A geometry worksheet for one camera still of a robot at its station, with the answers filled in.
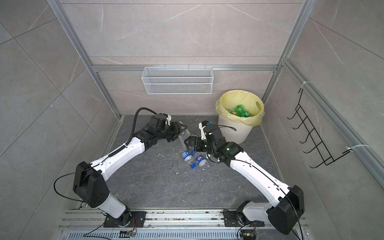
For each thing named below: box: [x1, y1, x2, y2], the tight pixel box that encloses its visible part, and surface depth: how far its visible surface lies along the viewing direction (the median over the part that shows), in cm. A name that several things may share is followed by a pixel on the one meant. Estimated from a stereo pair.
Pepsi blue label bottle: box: [195, 155, 207, 167], surface depth 92 cm
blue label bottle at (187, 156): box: [181, 150, 197, 169], surface depth 93 cm
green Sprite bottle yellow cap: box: [229, 104, 250, 118], surface depth 101 cm
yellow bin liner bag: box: [215, 89, 265, 127], surface depth 96 cm
